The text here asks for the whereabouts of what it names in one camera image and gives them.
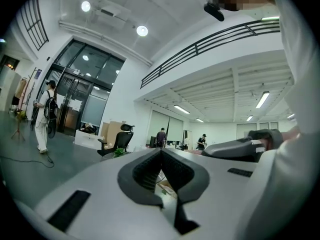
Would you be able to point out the black backpack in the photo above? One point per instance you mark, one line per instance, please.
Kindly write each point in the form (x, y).
(51, 107)

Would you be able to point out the brown cardboard boxes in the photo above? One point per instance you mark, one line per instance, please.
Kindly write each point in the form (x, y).
(111, 131)

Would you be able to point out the round ceiling lamp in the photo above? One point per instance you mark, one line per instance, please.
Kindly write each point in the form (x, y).
(85, 6)
(142, 30)

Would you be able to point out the brown tripod stand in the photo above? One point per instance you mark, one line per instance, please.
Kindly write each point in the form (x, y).
(18, 131)

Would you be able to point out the long ceiling tube light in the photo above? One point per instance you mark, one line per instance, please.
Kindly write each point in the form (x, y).
(200, 120)
(181, 109)
(249, 118)
(262, 99)

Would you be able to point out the black framed glass door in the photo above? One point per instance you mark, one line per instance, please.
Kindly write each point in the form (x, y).
(82, 89)

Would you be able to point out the black head camera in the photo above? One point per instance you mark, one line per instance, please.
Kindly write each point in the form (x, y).
(213, 11)

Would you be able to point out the green leafy plant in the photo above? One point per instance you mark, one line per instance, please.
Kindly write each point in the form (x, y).
(119, 152)

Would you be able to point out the white ceiling air conditioner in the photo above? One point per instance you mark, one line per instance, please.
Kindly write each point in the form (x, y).
(111, 12)

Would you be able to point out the white low cabinet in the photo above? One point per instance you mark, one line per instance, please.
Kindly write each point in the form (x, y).
(86, 139)

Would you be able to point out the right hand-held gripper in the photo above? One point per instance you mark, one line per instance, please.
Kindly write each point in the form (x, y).
(272, 136)

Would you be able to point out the black window grille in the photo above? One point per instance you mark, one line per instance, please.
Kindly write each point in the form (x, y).
(33, 21)

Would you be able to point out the white roller blind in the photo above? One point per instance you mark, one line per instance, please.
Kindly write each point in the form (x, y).
(165, 124)

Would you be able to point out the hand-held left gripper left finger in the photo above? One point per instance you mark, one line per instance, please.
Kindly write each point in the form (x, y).
(105, 209)

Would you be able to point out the black office chair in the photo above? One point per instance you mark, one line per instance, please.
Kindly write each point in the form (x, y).
(122, 139)

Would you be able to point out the black balcony railing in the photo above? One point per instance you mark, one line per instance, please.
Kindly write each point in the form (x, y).
(200, 47)

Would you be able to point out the wooden coat rack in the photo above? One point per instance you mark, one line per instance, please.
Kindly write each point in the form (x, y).
(30, 89)

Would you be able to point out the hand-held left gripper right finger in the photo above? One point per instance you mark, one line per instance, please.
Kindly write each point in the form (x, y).
(225, 196)

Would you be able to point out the person's right hand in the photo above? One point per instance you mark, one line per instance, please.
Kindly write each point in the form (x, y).
(292, 134)

